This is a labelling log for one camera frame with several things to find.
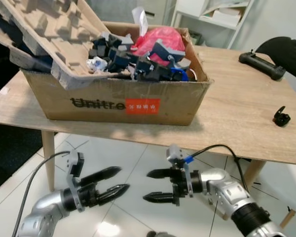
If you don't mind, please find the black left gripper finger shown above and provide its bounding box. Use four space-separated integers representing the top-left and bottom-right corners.
95 184 130 206
80 167 122 187

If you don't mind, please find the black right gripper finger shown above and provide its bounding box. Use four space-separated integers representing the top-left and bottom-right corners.
143 192 177 204
147 168 176 179

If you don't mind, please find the brown Unitree cardboard box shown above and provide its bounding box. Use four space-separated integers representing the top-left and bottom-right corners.
21 22 213 126

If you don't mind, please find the light wooden table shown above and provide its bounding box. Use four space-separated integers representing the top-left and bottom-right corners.
0 46 296 230

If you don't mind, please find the small blue plastic part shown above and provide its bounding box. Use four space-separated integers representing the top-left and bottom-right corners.
170 67 184 82

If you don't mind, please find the black plastic parts pile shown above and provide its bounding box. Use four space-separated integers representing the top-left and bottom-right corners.
89 32 190 82

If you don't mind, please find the red plastic bag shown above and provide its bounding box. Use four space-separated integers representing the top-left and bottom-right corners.
133 27 186 66

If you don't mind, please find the black handheld controller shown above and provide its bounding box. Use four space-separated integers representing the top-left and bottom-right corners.
238 51 287 81

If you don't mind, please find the brown moulded pulp tray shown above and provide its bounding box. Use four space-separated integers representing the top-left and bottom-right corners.
0 0 111 90

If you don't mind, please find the white paper strip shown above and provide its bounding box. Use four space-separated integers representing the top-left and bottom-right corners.
132 7 148 38

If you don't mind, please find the white shelf unit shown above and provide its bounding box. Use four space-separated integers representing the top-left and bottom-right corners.
170 0 253 50

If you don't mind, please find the grey filing cabinet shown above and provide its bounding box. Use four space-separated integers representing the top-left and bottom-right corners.
86 0 176 25

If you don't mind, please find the white papers stack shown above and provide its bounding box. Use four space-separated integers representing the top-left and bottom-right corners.
200 5 242 28

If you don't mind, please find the black chair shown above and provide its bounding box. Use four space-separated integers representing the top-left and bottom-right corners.
254 37 296 85

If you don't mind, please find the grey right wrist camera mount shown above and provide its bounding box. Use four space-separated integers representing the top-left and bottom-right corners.
167 145 194 198

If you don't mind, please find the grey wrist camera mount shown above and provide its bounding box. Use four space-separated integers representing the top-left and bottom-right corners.
167 145 194 198
65 152 85 213

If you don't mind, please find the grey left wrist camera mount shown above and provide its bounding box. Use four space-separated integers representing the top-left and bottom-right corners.
65 152 85 213

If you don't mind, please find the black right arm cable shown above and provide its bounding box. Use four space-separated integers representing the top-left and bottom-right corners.
185 144 250 193

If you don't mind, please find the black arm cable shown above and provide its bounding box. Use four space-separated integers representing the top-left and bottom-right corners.
12 151 71 237
185 144 250 193

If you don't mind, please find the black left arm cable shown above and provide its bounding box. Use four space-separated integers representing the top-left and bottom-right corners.
12 151 71 237

